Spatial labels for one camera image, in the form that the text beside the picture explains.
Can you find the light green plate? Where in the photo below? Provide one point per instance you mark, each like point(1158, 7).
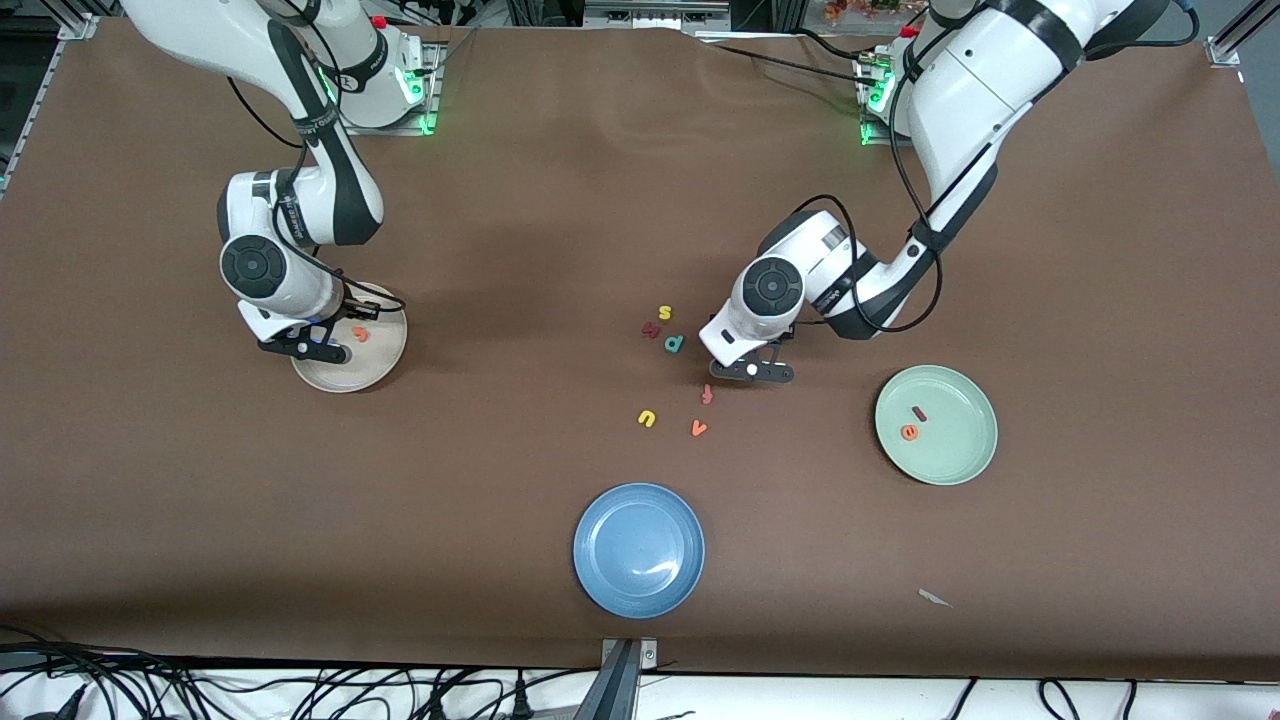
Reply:
point(950, 450)

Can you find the brown table cover sheet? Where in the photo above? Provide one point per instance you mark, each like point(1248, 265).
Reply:
point(640, 200)

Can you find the aluminium frame profile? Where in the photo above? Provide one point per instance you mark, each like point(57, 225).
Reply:
point(80, 25)
point(1235, 35)

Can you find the grey metal device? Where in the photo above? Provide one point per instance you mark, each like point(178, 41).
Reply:
point(650, 15)

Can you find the beige brown plate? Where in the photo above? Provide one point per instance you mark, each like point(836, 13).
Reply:
point(370, 362)

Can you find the black camera pole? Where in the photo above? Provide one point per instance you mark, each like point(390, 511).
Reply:
point(612, 690)

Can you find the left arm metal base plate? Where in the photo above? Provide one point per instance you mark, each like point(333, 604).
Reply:
point(868, 140)

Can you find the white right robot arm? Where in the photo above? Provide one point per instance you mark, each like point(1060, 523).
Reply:
point(250, 265)

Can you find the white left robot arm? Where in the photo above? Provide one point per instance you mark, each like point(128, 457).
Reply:
point(990, 90)

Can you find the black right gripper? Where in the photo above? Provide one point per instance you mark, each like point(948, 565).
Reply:
point(347, 309)

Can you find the white paper scrap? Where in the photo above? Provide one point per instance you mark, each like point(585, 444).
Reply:
point(935, 598)

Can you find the silver metal bracket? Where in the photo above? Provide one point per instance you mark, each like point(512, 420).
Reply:
point(650, 655)

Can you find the blue plate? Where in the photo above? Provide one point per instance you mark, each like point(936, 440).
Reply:
point(638, 550)

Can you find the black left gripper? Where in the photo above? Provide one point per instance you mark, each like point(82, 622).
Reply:
point(787, 334)

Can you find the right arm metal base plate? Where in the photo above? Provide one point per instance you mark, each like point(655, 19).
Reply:
point(385, 131)

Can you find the orange floral object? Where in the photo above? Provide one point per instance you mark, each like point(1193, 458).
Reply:
point(860, 10)

